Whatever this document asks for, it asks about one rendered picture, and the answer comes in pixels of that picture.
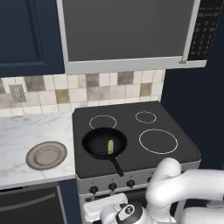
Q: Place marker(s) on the dark microwave door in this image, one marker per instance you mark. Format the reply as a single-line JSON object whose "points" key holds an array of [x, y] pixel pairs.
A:
{"points": [[125, 29]]}

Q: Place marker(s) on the black dishwasher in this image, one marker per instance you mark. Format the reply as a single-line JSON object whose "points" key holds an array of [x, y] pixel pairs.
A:
{"points": [[29, 210]]}

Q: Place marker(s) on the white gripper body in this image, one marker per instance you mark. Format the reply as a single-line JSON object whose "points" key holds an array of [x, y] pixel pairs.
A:
{"points": [[102, 205]]}

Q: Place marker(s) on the dark blue cupboard door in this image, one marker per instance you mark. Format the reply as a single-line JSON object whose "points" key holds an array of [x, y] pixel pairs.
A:
{"points": [[26, 35]]}

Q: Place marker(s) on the grey wall socket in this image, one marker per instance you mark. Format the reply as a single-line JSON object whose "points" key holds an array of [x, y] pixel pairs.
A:
{"points": [[17, 93]]}

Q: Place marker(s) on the black stove knob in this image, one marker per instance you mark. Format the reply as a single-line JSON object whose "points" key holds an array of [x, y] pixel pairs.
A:
{"points": [[112, 187], [130, 183], [150, 179], [94, 190]]}

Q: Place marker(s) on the steel microwave oven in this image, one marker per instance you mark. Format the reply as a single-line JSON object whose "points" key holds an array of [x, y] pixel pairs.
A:
{"points": [[125, 66]]}

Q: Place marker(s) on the dark blue tall cupboard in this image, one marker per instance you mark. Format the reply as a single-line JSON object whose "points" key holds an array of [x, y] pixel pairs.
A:
{"points": [[198, 110]]}

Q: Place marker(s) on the black frying pan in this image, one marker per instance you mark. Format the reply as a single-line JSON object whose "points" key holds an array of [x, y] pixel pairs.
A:
{"points": [[99, 143]]}

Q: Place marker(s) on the yellow butter stick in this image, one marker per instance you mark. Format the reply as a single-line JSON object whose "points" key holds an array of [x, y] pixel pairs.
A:
{"points": [[110, 146]]}

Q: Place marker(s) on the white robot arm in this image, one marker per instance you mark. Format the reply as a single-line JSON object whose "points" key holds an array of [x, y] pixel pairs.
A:
{"points": [[186, 183]]}

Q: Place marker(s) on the black and steel stove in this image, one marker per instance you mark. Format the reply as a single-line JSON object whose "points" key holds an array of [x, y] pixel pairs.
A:
{"points": [[131, 116]]}

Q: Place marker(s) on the grey round plate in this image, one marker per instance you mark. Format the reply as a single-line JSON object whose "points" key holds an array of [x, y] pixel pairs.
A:
{"points": [[46, 155]]}

